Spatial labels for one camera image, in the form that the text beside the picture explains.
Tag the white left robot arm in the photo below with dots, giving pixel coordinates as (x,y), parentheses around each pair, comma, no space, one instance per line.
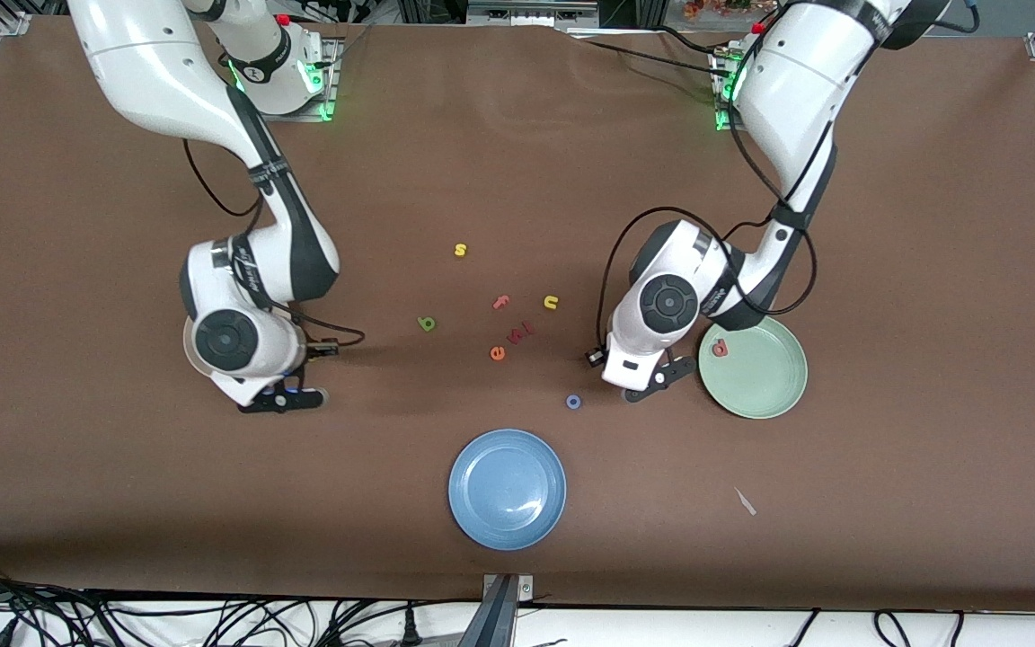
(796,90)

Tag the pink foam letter f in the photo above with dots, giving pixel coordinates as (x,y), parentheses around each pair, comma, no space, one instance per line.
(500,302)

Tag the beige brown plate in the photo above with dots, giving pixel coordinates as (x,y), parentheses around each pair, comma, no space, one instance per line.
(186,346)

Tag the black power plug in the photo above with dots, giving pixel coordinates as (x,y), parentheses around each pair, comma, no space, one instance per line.
(411,624)

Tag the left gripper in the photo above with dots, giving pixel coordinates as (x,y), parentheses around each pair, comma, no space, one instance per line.
(594,359)

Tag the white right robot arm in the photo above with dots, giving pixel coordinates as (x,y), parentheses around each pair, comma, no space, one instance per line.
(149,72)

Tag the pink foam letter p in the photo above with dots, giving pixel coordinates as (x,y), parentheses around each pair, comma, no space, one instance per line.
(720,352)

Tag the blue plate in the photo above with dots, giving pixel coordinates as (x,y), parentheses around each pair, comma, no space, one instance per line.
(507,490)

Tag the brown table cover sheet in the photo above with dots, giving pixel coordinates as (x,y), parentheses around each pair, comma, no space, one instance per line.
(122,503)

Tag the light green plate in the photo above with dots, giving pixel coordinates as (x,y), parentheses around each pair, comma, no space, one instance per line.
(760,377)

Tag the orange decorative foliage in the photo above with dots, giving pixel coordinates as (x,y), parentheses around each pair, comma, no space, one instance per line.
(715,7)

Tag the grey metal camera mount post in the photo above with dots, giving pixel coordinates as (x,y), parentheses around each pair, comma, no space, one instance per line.
(495,620)

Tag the grey metal equipment rack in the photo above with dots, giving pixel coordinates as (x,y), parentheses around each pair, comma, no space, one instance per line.
(531,13)

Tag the white paper scrap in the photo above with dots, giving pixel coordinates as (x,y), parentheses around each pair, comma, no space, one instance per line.
(745,501)

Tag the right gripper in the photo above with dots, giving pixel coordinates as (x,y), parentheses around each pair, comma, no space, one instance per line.
(328,348)

